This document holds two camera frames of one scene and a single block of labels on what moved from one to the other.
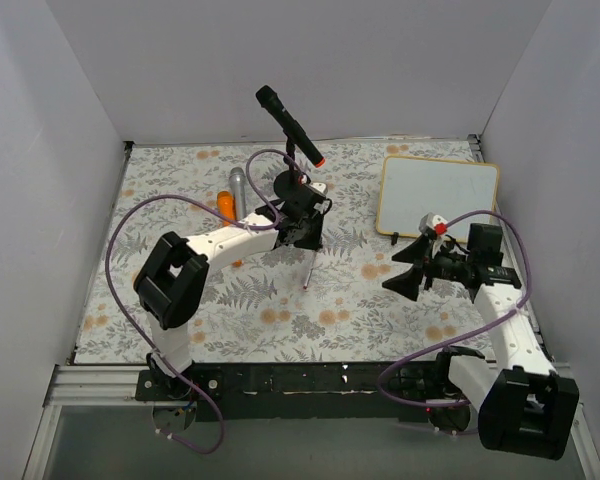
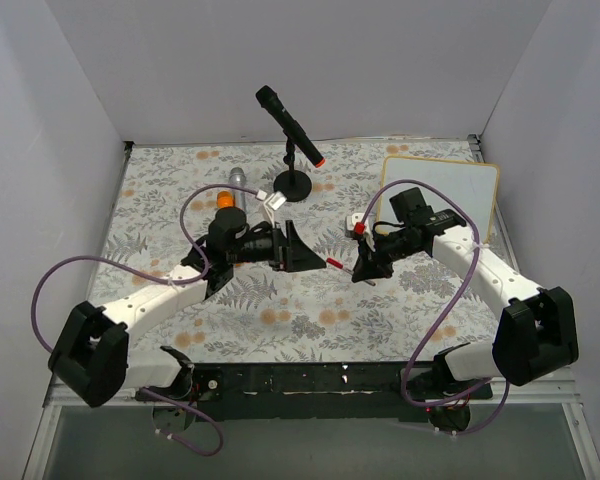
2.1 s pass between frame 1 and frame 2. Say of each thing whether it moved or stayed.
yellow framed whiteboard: stayed
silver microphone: stayed
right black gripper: moved
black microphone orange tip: stayed
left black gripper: moved
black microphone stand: stayed
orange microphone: stayed
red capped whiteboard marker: moved
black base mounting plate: stayed
